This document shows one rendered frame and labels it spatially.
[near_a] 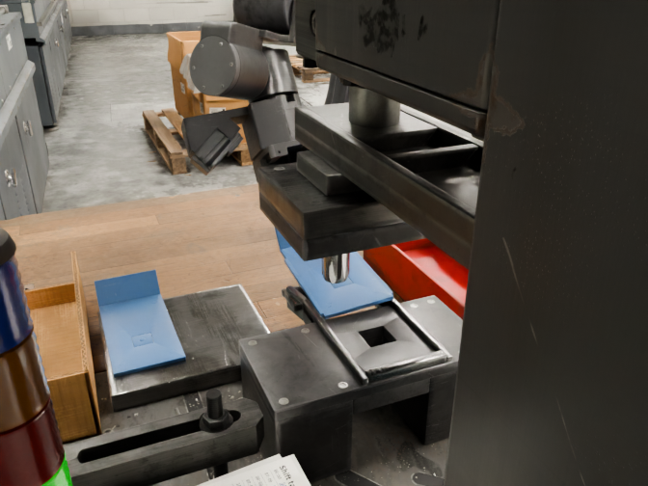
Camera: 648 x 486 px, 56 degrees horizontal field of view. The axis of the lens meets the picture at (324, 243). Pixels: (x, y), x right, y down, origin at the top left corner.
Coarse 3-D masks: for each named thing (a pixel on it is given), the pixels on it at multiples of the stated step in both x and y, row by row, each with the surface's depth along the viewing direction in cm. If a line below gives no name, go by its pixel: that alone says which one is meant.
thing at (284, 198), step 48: (384, 96) 42; (336, 144) 41; (384, 144) 41; (432, 144) 43; (480, 144) 39; (288, 192) 43; (336, 192) 42; (384, 192) 36; (432, 192) 31; (288, 240) 43; (336, 240) 41; (384, 240) 43; (432, 240) 32
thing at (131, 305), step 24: (96, 288) 70; (120, 288) 71; (144, 288) 72; (120, 312) 69; (144, 312) 69; (120, 336) 65; (168, 336) 65; (120, 360) 61; (144, 360) 61; (168, 360) 61
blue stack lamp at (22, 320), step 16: (0, 272) 22; (16, 272) 24; (0, 288) 23; (16, 288) 23; (0, 304) 23; (16, 304) 23; (0, 320) 23; (16, 320) 24; (32, 320) 25; (0, 336) 23; (16, 336) 24; (0, 352) 23
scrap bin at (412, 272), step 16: (416, 240) 87; (368, 256) 83; (384, 256) 79; (400, 256) 75; (416, 256) 86; (432, 256) 86; (448, 256) 86; (384, 272) 80; (400, 272) 75; (416, 272) 72; (432, 272) 81; (448, 272) 81; (464, 272) 81; (400, 288) 76; (416, 288) 72; (432, 288) 69; (448, 288) 78; (464, 288) 78; (448, 304) 66; (464, 304) 64
